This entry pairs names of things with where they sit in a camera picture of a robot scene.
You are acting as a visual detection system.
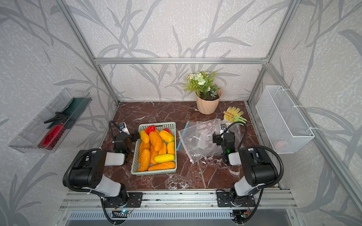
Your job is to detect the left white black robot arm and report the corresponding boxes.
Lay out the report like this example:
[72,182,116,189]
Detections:
[62,131,140,202]

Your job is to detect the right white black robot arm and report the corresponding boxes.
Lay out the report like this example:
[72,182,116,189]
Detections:
[213,133,284,200]

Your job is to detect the red mango top left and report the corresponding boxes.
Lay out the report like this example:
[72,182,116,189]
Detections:
[144,125,156,135]

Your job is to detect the large orange mango left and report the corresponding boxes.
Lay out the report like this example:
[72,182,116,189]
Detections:
[138,149,151,172]

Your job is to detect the red orange mango right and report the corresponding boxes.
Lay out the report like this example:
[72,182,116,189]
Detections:
[164,128,172,134]

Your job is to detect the stack of clear zip bags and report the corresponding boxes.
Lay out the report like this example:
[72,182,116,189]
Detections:
[180,120,247,162]

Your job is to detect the yellow orange mango small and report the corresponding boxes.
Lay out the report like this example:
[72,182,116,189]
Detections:
[159,130,175,143]

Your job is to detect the long orange mango front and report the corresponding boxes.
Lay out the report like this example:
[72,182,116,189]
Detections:
[148,162,176,171]

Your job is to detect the green perforated plastic basket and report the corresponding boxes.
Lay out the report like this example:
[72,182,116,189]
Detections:
[131,122,177,176]

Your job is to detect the yellow green garden gloves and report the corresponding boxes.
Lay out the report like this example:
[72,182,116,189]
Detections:
[223,106,247,123]

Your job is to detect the potted artificial plant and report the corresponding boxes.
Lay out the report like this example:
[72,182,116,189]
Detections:
[183,71,222,115]

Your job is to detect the dark green cloth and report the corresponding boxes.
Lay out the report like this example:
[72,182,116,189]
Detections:
[47,98,91,130]

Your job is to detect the black pruning shears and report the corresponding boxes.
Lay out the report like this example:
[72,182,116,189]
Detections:
[43,112,69,124]

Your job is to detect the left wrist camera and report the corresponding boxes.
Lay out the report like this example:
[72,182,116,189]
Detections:
[117,122,130,135]

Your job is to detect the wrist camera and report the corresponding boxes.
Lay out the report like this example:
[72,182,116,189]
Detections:
[220,124,227,134]
[117,122,130,135]

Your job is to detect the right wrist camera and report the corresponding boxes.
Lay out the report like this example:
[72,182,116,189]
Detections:
[220,124,227,134]

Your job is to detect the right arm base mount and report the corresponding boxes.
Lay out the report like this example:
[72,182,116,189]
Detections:
[216,189,256,208]

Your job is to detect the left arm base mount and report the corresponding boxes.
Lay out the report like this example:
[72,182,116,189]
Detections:
[102,192,143,208]

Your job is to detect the white wire mesh basket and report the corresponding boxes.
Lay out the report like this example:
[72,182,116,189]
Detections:
[256,86,315,154]

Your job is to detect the red handled brush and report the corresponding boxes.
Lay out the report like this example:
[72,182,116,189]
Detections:
[38,123,66,150]

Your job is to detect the clear plastic wall tray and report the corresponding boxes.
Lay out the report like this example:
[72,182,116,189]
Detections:
[9,88,92,153]

